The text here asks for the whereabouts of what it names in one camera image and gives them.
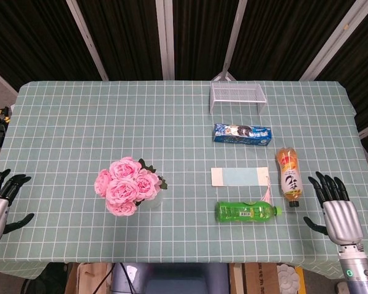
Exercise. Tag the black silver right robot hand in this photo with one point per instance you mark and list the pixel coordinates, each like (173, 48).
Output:
(342, 220)

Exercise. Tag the pink artificial flower bouquet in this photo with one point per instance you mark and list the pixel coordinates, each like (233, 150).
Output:
(122, 186)

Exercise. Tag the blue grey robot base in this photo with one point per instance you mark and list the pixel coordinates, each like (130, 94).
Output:
(178, 278)

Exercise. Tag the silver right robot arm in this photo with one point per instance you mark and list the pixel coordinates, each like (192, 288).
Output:
(357, 272)

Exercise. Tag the clear glass cup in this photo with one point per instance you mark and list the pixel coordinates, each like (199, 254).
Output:
(154, 199)

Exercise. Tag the orange drink bottle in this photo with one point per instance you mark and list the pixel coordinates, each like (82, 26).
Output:
(289, 177)

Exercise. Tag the white flower-shaped object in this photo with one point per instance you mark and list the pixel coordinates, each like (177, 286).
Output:
(288, 277)

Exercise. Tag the green drink bottle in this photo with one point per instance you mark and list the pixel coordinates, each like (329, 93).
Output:
(245, 212)

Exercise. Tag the brown cardboard box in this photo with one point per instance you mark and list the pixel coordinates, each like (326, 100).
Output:
(257, 280)

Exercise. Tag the pale blue bookmark with tassel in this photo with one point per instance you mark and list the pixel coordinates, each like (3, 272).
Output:
(239, 176)

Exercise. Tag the light wooden board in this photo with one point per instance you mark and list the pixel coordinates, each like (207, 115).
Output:
(89, 278)

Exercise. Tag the blue cookie box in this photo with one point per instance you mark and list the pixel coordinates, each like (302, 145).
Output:
(242, 134)

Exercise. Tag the green checked tablecloth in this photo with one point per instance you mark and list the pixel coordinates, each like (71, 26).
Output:
(79, 107)

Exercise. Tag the black pleated curtain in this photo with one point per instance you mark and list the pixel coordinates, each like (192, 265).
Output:
(125, 36)

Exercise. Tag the white frame post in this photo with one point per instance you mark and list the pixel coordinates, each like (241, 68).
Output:
(87, 39)
(334, 39)
(233, 39)
(166, 39)

